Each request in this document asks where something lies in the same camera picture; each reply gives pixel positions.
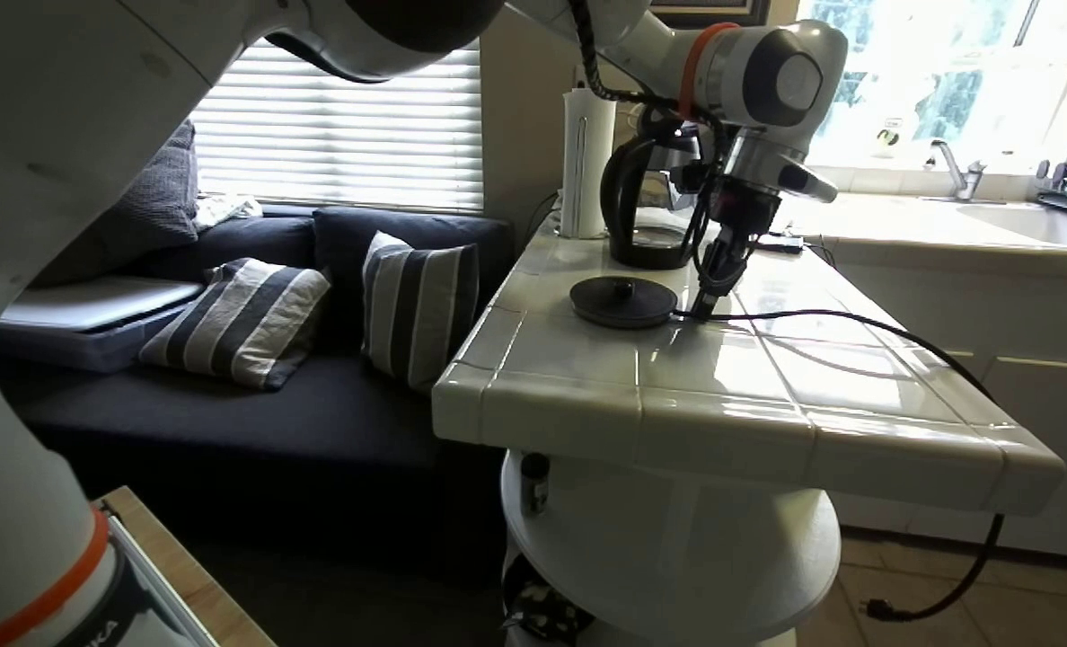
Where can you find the blue flat cushion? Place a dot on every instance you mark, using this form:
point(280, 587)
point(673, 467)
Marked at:
point(103, 345)

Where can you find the black flat phone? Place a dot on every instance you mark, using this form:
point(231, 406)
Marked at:
point(784, 244)

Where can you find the white window blinds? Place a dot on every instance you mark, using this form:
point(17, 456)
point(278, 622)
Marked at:
point(339, 132)

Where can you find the grey closed laptop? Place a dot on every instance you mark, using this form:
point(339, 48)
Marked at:
point(95, 303)

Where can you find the white round pedestal base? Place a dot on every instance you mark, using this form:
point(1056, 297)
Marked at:
point(675, 552)

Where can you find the wide striped pillow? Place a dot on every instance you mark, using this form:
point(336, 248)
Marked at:
point(237, 323)

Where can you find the white paper towel roll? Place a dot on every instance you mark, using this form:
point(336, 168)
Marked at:
point(586, 163)

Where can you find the dark framed wall picture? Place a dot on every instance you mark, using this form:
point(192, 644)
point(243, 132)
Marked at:
point(712, 8)

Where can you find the black round kettle base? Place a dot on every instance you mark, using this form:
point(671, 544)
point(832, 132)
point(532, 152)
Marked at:
point(623, 303)

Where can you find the white kitchen cabinet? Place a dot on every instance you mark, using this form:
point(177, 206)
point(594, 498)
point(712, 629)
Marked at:
point(1012, 345)

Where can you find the white crumpled cloth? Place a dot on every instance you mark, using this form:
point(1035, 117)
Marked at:
point(227, 211)

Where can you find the dark blue sofa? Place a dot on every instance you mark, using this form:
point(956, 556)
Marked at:
point(293, 434)

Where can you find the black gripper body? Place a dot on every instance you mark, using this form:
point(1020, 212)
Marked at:
point(750, 211)

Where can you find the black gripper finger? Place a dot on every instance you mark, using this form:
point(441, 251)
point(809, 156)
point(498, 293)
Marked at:
point(729, 268)
point(705, 293)

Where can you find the chrome sink faucet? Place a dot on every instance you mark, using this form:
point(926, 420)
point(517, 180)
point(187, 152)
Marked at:
point(960, 177)

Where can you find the black glass electric kettle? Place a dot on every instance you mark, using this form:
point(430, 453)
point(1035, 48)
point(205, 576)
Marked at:
point(642, 197)

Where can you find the upright striped pillow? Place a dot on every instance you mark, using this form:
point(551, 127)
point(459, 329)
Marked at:
point(419, 309)

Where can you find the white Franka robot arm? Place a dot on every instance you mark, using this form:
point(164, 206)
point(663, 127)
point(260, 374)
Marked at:
point(77, 145)

